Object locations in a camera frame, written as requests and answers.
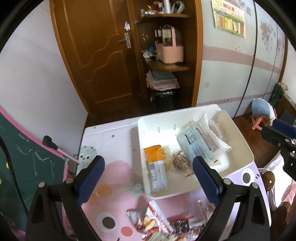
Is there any red white snack bag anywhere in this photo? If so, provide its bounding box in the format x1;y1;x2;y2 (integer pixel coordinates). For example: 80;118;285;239
126;200;174;240

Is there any dark red-edged snack packet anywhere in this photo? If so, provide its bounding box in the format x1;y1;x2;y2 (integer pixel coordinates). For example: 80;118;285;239
169;215;200;237

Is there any pink plastic stool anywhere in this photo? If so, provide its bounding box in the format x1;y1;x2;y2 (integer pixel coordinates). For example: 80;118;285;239
251;114;270;131

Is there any blue plush cushion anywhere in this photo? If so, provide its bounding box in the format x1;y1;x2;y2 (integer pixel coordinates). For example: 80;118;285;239
251;98;276;120

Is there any clear printed snack bag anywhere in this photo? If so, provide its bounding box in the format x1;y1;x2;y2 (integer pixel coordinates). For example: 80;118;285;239
189;112;232;156

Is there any light blue snack bag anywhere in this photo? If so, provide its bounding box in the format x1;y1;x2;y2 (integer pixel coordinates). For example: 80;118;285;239
177;125;221;166

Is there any brown nut snack pack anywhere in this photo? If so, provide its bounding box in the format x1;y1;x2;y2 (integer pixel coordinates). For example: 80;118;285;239
172;151;189;172

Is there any yellow cookie snack pack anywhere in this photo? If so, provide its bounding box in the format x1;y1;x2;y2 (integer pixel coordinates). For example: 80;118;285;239
161;146;172;171

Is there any white plastic storage bin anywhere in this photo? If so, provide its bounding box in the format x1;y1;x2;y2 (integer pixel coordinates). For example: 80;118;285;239
137;105;254;199

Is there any orange white snack packet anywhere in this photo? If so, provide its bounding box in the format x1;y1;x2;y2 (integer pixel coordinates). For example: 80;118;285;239
144;145;168;192

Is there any folded towel stack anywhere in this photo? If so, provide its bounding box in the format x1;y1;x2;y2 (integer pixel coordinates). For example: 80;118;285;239
146;70;180;91

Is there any pink storage basket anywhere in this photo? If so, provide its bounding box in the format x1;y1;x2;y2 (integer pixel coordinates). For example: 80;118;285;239
155;25;184;64

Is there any wooden corner shelf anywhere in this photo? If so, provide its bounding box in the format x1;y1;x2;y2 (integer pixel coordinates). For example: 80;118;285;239
129;1;203;112

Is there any brown wooden door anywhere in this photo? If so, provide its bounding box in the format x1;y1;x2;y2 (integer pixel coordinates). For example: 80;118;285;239
50;1;140;115

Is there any green chalkboard pink frame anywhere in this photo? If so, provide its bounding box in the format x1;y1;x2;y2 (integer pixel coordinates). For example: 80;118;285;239
0;106;78;237

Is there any wall poster calendar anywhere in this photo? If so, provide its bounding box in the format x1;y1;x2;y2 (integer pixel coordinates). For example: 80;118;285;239
211;0;246;38

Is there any silver door handle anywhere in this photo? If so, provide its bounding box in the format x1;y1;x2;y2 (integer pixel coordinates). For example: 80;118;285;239
118;32;132;49

